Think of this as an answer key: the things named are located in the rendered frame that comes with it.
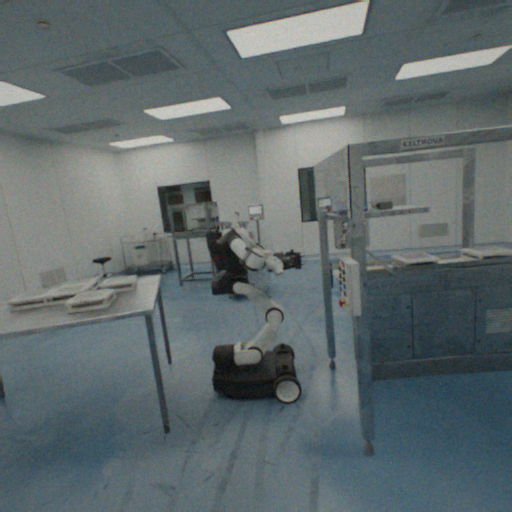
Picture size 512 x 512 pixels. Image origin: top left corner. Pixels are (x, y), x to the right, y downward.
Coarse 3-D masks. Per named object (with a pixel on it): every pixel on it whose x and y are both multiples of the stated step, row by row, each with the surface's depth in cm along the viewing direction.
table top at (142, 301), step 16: (144, 288) 262; (0, 304) 260; (64, 304) 239; (112, 304) 226; (128, 304) 222; (144, 304) 218; (0, 320) 216; (16, 320) 212; (32, 320) 208; (48, 320) 205; (64, 320) 201; (80, 320) 199; (96, 320) 200; (112, 320) 202; (0, 336) 189; (16, 336) 191
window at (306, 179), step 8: (304, 168) 725; (312, 168) 722; (304, 176) 728; (312, 176) 725; (304, 184) 732; (312, 184) 729; (304, 192) 735; (312, 192) 732; (304, 200) 739; (312, 200) 735; (304, 208) 742; (312, 208) 739; (304, 216) 746; (312, 216) 742
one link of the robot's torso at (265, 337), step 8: (272, 312) 249; (272, 320) 250; (280, 320) 250; (264, 328) 259; (272, 328) 251; (256, 336) 265; (264, 336) 257; (272, 336) 255; (248, 344) 265; (256, 344) 259; (264, 344) 258
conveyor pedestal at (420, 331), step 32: (416, 288) 243; (480, 288) 243; (352, 320) 269; (384, 320) 249; (416, 320) 249; (448, 320) 248; (480, 320) 248; (384, 352) 254; (416, 352) 253; (448, 352) 253; (480, 352) 252
